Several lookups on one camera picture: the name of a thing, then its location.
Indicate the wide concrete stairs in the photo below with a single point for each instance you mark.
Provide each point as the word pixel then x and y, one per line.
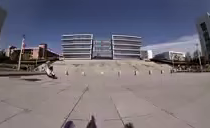
pixel 109 64

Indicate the row of bollards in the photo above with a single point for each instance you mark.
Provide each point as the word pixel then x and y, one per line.
pixel 118 72

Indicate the grey glass banded building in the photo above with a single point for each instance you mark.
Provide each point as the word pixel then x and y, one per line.
pixel 78 46

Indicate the grey paved plaza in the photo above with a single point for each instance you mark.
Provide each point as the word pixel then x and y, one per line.
pixel 133 96

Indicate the small white building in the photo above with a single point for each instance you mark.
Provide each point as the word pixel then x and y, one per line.
pixel 147 54

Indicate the person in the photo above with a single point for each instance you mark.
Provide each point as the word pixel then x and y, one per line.
pixel 49 70

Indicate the robot's own part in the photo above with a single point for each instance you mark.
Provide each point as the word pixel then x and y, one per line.
pixel 128 125
pixel 91 123

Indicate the white low building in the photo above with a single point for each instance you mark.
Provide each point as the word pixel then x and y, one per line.
pixel 171 55

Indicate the red brick building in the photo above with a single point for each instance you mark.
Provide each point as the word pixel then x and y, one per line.
pixel 33 52

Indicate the pale flagpole with flag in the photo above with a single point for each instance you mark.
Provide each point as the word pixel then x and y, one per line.
pixel 21 51

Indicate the pole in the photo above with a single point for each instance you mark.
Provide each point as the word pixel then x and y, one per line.
pixel 199 55

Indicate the tall grey building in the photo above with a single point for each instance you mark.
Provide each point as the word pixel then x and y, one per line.
pixel 208 36

